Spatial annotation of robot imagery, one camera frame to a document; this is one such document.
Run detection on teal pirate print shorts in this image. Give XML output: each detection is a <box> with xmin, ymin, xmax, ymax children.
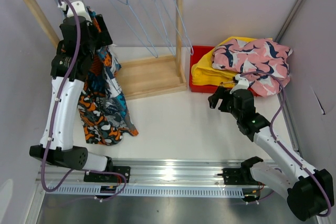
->
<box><xmin>86</xmin><ymin>5</ymin><xmax>139</xmax><ymax>137</ymax></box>

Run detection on yellow shorts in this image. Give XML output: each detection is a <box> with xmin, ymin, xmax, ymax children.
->
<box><xmin>190</xmin><ymin>36</ymin><xmax>274</xmax><ymax>86</ymax></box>

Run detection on pink shark print shorts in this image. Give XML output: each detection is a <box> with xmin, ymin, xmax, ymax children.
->
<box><xmin>212</xmin><ymin>37</ymin><xmax>292</xmax><ymax>97</ymax></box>

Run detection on orange black camo shorts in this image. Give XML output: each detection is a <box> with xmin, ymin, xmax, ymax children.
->
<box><xmin>56</xmin><ymin>40</ymin><xmax>124</xmax><ymax>146</ymax></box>

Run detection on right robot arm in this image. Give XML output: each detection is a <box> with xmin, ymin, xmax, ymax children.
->
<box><xmin>208</xmin><ymin>87</ymin><xmax>334</xmax><ymax>221</ymax></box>

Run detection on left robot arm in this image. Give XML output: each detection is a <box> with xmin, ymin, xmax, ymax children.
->
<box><xmin>29</xmin><ymin>12</ymin><xmax>138</xmax><ymax>183</ymax></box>

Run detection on wooden clothes rack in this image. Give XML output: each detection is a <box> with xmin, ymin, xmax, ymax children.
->
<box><xmin>23</xmin><ymin>0</ymin><xmax>187</xmax><ymax>100</ymax></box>

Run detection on red plastic bin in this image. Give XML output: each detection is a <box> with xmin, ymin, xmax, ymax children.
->
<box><xmin>189</xmin><ymin>45</ymin><xmax>263</xmax><ymax>98</ymax></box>

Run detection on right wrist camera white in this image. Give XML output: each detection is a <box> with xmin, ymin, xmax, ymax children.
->
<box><xmin>230</xmin><ymin>74</ymin><xmax>249</xmax><ymax>94</ymax></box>

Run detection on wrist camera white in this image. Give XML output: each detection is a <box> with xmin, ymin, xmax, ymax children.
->
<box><xmin>58</xmin><ymin>1</ymin><xmax>92</xmax><ymax>24</ymax></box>
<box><xmin>230</xmin><ymin>74</ymin><xmax>249</xmax><ymax>94</ymax></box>

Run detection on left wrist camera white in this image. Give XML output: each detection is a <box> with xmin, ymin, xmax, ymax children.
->
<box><xmin>58</xmin><ymin>1</ymin><xmax>92</xmax><ymax>24</ymax></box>

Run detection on aluminium mounting rail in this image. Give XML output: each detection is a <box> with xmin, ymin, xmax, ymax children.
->
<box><xmin>45</xmin><ymin>159</ymin><xmax>245</xmax><ymax>188</ymax></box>

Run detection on grey cable duct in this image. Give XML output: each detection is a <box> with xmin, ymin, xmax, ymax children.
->
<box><xmin>53</xmin><ymin>185</ymin><xmax>244</xmax><ymax>198</ymax></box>

